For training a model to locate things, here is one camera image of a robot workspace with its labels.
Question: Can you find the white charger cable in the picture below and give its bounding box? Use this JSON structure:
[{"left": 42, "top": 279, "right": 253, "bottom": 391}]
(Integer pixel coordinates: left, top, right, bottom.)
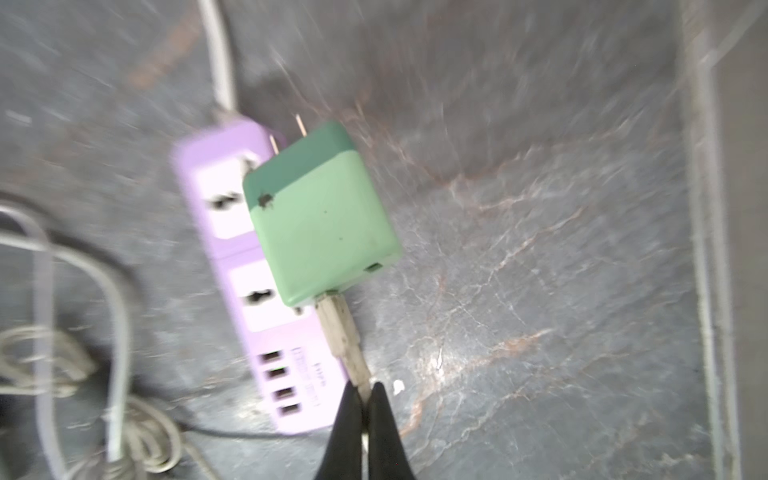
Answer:
[{"left": 314, "top": 292, "right": 374, "bottom": 400}]

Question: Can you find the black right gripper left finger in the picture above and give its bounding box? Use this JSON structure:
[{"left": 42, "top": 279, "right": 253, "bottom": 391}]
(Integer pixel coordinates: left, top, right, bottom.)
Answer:
[{"left": 314, "top": 382, "right": 364, "bottom": 480}]

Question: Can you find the purple power strip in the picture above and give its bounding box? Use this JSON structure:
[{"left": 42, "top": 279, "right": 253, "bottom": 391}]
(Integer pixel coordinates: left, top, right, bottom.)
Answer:
[{"left": 173, "top": 117, "right": 347, "bottom": 434}]

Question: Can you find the green usb charger cube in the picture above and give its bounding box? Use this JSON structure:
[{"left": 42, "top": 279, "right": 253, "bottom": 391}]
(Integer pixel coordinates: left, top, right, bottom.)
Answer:
[{"left": 243, "top": 121, "right": 403, "bottom": 307}]

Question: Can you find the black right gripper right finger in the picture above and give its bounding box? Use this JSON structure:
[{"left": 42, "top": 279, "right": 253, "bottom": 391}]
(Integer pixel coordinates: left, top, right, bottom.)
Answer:
[{"left": 367, "top": 382, "right": 416, "bottom": 480}]

